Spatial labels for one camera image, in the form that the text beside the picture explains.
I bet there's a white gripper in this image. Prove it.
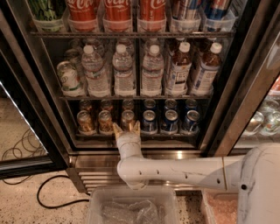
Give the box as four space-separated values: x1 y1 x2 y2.
113 121 143 159

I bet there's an orange can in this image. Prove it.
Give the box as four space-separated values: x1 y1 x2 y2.
79 100 93 114
77 110 95 135
121 110 136 131
98 110 114 135
101 100 114 112
122 99 135 111

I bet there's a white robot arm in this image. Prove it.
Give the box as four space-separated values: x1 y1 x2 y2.
113 122 280 224

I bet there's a blue can front left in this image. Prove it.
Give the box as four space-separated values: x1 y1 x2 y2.
141 110 158 134

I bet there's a blue can back left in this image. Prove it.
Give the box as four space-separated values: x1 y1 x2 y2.
143 99 156 111

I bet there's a blue can front middle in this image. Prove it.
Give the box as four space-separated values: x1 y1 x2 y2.
160 109 179 134

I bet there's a blue can back middle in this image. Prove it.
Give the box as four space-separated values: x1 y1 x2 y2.
164 99 178 111

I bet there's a steel fridge base grille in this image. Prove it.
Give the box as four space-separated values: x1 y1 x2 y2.
66 152 245 192

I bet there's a blue can front right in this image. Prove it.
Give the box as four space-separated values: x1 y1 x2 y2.
180 110 200 136

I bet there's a blue can back right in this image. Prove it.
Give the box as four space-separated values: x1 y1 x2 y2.
185 99 198 112

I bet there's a green white can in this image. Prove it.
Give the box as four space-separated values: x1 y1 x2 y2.
57 60 85 97

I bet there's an open glass fridge door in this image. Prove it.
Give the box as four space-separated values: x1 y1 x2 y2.
0 56 67 180

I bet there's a red cola can middle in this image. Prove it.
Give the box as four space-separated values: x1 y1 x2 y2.
103 0 131 32

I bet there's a red cola can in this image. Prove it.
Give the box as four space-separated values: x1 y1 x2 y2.
103 0 131 32
137 0 166 32
66 0 98 32

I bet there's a red cola can right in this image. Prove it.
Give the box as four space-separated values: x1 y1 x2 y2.
137 0 166 32

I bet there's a red cola can left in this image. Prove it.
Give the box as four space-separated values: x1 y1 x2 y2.
66 0 98 32

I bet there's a blue silver can left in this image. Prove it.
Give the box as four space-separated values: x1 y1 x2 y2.
170 0 201 33

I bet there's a blue silver can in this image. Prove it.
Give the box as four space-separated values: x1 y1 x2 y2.
170 0 201 33
202 0 234 32

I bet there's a green can top shelf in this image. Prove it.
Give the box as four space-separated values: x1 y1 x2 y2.
26 0 66 32

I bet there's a blue silver can right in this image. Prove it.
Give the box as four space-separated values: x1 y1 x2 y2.
202 0 234 32

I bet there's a water bottle front left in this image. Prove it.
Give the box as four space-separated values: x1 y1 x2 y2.
81 45 110 97

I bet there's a water bottle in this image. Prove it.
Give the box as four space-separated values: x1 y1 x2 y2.
141 45 164 97
112 44 136 97
81 45 110 97

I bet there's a water bottle front right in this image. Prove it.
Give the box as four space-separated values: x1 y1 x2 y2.
141 45 164 97

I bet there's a water bottle front middle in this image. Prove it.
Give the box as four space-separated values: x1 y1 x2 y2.
112 44 136 97

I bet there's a tea bottle front left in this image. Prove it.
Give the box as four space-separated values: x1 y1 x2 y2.
165 42 192 96

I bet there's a tea bottle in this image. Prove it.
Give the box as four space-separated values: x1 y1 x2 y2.
165 42 192 96
190 42 222 96

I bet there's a clear plastic bin left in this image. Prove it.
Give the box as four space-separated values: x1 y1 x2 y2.
86 185 179 224

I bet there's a clear plastic bin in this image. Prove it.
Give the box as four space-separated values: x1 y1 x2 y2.
86 185 179 224
200 189 238 224

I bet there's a tea bottle front right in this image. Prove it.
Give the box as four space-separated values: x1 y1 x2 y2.
190 42 222 96

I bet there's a clear plastic bin right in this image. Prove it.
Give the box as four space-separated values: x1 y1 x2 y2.
200 189 238 224

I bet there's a black power cable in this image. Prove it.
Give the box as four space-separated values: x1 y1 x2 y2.
36 174 91 210

